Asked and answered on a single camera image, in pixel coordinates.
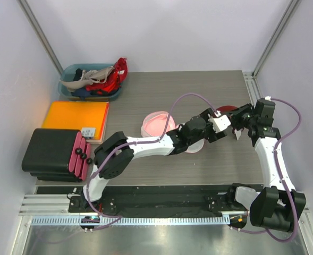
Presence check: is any dark red garment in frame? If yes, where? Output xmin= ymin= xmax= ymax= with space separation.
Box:
xmin=217 ymin=105 xmax=243 ymax=134

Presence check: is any white mesh laundry bag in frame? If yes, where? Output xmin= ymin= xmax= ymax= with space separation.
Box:
xmin=141 ymin=111 xmax=205 ymax=154

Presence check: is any pink bra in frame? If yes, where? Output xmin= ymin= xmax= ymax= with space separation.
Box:
xmin=141 ymin=111 xmax=168 ymax=137

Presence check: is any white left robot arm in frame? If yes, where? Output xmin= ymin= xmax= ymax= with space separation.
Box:
xmin=81 ymin=108 xmax=231 ymax=212

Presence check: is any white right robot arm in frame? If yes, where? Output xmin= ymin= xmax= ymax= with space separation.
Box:
xmin=224 ymin=97 xmax=306 ymax=234

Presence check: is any white cup bra in basket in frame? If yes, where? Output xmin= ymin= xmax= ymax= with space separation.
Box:
xmin=60 ymin=66 xmax=114 ymax=92

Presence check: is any teal plastic laundry basket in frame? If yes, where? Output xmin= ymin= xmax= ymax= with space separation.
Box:
xmin=58 ymin=63 xmax=124 ymax=101

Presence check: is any bright red garment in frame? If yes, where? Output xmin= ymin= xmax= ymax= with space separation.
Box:
xmin=86 ymin=57 xmax=128 ymax=96

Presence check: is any black case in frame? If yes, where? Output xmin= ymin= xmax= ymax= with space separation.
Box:
xmin=21 ymin=129 xmax=92 ymax=182

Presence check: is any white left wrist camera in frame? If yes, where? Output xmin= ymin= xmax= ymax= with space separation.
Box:
xmin=208 ymin=111 xmax=231 ymax=133

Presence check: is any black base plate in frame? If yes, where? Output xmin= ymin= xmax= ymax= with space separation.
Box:
xmin=68 ymin=185 xmax=258 ymax=217

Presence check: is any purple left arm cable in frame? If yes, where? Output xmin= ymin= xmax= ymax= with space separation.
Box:
xmin=87 ymin=92 xmax=219 ymax=231

